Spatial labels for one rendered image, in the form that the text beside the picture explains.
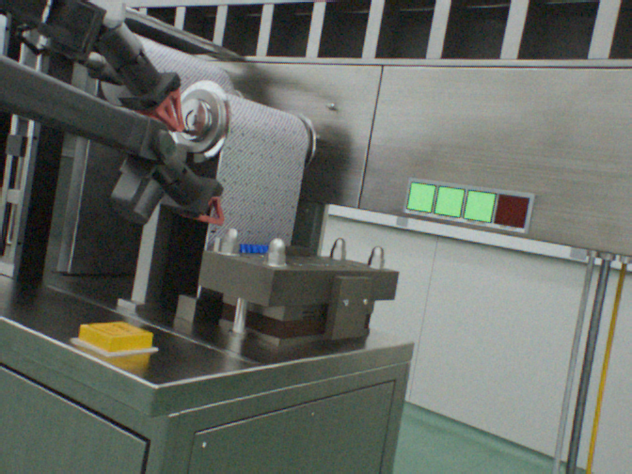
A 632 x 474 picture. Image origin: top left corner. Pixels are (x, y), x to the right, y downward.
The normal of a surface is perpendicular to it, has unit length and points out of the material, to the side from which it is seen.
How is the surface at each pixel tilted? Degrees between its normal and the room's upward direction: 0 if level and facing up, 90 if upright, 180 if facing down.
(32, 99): 97
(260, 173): 90
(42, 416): 90
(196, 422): 90
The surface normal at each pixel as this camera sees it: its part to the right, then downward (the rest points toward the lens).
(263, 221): 0.79, 0.18
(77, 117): 0.90, 0.30
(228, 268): -0.58, -0.06
